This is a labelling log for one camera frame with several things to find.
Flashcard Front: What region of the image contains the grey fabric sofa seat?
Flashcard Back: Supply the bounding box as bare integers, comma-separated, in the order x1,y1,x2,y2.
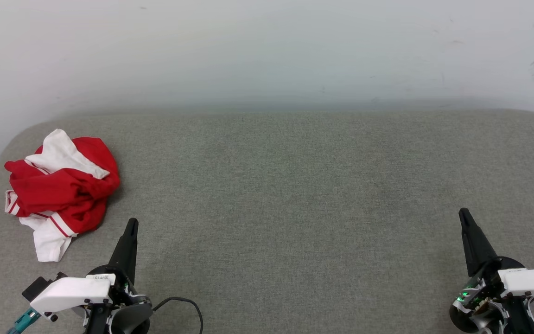
0,109,534,334

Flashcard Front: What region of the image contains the red and white shirt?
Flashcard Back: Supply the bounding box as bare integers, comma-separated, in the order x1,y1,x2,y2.
4,129,121,263

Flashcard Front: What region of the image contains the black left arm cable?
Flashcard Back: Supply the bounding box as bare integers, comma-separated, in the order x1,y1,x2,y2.
151,297,203,334

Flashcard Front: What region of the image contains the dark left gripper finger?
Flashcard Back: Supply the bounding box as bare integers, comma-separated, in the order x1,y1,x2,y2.
108,218,139,284

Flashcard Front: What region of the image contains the teal left camera connector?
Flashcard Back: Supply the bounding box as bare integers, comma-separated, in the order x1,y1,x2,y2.
6,308,41,334

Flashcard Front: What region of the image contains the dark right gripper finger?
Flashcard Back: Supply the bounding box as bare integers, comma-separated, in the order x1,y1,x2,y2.
458,208,499,277

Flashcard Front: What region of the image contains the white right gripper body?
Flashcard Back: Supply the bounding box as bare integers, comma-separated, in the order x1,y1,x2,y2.
449,257,534,334

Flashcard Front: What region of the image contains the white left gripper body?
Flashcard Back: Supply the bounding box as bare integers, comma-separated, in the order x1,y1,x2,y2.
30,264,153,328

